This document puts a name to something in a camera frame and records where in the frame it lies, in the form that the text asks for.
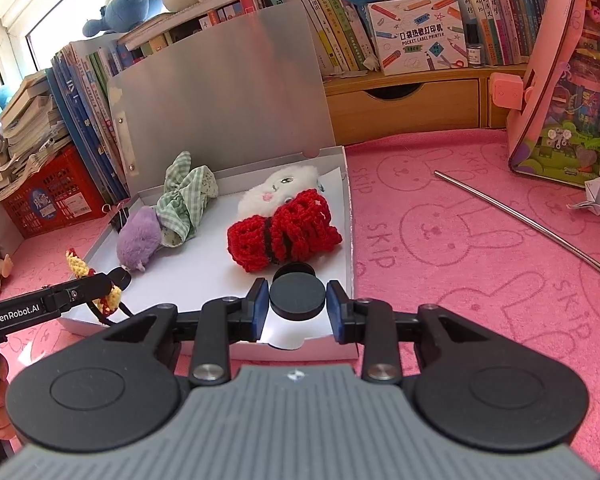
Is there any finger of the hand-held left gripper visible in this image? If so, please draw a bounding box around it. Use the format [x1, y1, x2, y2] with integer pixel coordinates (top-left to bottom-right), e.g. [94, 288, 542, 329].
[70, 270, 132, 312]

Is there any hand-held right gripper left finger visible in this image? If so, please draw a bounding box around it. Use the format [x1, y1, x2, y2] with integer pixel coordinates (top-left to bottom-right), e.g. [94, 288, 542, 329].
[102, 277, 272, 387]

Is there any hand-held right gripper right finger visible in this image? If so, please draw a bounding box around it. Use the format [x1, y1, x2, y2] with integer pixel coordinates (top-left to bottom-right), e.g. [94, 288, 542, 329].
[326, 280, 486, 386]

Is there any yellow crochet charm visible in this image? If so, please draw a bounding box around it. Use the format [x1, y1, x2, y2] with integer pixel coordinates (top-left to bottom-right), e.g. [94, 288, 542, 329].
[66, 248, 133, 318]

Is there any black round disc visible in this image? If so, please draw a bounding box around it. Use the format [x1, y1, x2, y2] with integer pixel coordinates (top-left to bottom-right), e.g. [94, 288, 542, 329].
[269, 275, 327, 322]

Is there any purple fuzzy plush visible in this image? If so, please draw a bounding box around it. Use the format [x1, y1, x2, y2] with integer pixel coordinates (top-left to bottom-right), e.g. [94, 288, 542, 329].
[116, 206, 162, 273]

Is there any red crochet bow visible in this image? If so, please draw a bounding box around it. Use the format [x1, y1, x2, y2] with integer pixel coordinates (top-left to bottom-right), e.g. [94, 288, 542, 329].
[226, 188, 343, 273]

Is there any silver cardboard box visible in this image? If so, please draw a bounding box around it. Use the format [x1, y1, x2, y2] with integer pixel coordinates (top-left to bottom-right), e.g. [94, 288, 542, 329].
[60, 0, 356, 362]

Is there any black binder clip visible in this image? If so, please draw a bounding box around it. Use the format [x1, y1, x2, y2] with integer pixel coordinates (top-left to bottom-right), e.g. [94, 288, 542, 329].
[101, 200, 133, 233]

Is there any red plastic crate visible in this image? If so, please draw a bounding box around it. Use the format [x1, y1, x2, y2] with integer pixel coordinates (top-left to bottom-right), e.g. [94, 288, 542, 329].
[0, 145, 112, 240]

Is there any pink rabbit-print mat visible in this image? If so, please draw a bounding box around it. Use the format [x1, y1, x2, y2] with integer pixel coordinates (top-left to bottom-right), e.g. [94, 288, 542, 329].
[0, 127, 600, 461]

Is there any white fluffy plush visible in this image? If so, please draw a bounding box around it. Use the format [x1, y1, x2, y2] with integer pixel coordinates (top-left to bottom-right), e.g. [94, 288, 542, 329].
[237, 164, 326, 218]

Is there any green gingham cloth scrunchie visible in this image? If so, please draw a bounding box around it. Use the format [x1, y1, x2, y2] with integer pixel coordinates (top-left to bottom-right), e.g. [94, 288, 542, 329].
[156, 151, 220, 248]

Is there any row of tall thin books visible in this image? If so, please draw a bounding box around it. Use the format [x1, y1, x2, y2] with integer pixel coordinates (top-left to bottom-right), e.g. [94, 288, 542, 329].
[46, 40, 131, 203]

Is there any stack of worn books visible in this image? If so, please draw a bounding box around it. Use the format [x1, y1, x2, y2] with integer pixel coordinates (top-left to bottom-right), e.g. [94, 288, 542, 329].
[0, 70, 73, 201]

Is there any thin metal rod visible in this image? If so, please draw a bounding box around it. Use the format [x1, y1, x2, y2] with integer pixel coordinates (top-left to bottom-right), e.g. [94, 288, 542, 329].
[434, 170, 600, 285]

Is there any wooden drawer shelf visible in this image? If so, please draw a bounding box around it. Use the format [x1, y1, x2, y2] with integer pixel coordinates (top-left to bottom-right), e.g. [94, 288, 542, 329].
[322, 62, 531, 147]

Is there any pink small cube device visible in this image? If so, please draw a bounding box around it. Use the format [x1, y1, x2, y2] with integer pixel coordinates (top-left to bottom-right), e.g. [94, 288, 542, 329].
[490, 72, 526, 111]

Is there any row of colourful upright books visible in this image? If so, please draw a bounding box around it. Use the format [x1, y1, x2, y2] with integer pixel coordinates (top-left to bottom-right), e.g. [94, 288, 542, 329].
[250, 0, 381, 78]

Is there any blue lying plush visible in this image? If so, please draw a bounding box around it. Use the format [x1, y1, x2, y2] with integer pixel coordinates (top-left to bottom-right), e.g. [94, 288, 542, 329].
[82, 0, 173, 38]

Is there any white pencil-print box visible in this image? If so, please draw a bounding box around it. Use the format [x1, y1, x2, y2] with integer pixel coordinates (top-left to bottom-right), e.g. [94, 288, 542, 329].
[366, 0, 468, 77]

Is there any row of small books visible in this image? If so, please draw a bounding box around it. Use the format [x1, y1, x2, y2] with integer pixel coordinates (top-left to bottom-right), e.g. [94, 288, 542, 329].
[117, 0, 276, 61]

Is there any small bottle with black cap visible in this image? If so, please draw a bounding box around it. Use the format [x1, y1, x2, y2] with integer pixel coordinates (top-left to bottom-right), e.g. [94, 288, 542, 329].
[466, 22, 483, 67]

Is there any pink printed toy box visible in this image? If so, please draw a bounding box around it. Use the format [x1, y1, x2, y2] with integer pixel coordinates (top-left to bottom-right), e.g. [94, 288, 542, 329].
[507, 0, 600, 188]

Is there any row of blue spine books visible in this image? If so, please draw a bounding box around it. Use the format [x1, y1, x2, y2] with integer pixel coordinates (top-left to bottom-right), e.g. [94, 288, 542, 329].
[450, 0, 556, 67]

